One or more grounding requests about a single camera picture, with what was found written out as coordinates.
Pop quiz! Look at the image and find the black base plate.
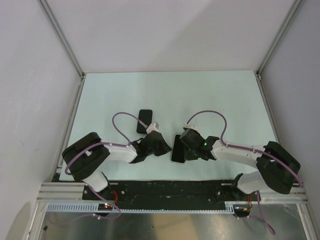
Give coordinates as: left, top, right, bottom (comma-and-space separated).
82, 178, 262, 211

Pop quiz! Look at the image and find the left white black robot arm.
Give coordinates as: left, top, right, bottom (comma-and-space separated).
62, 131, 172, 200

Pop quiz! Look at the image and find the right aluminium frame post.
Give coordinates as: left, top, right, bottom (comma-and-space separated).
255, 0, 305, 80

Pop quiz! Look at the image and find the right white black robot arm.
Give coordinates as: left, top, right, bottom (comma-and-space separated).
179, 128, 301, 201

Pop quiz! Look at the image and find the black smartphone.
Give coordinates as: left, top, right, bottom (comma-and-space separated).
170, 134, 186, 164
136, 109, 153, 134

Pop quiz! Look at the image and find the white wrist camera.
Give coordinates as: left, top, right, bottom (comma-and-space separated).
146, 122, 159, 134
183, 123, 199, 132

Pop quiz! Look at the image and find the left aluminium frame post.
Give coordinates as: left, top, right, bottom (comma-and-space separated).
37, 0, 85, 80

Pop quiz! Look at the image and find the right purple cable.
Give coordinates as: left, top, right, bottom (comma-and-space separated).
184, 110, 305, 236

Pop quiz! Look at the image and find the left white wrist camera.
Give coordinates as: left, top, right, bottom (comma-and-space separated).
146, 122, 159, 134

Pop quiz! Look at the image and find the slotted cable duct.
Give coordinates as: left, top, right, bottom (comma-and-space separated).
46, 202, 250, 214

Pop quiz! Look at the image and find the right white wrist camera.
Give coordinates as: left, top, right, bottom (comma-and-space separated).
183, 123, 199, 132

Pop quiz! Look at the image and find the aluminium frame post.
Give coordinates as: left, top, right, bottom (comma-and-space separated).
255, 0, 305, 80
37, 0, 85, 80

